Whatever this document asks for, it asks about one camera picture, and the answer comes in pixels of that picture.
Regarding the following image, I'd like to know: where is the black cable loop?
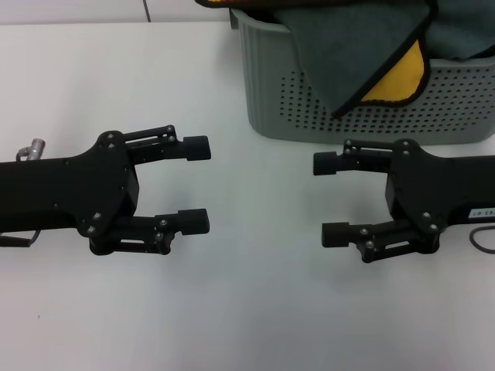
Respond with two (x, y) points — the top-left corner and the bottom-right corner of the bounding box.
(469, 227), (495, 256)

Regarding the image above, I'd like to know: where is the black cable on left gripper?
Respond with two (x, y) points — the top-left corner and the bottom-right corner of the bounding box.
(0, 230), (40, 249)

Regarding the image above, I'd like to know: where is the silver metal cable connector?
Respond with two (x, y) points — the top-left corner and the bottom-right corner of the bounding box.
(15, 138), (47, 162)

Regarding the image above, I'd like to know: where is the green towel with yellow back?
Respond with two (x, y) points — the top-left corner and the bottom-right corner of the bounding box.
(195, 0), (436, 119)

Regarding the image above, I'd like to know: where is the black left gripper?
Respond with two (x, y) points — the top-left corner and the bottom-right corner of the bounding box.
(0, 131), (140, 256)

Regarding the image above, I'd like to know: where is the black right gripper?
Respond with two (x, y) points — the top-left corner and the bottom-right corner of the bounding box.
(312, 138), (495, 264)

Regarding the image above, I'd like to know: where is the grey-green perforated plastic storage box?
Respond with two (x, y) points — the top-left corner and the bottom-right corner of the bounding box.
(230, 7), (495, 145)

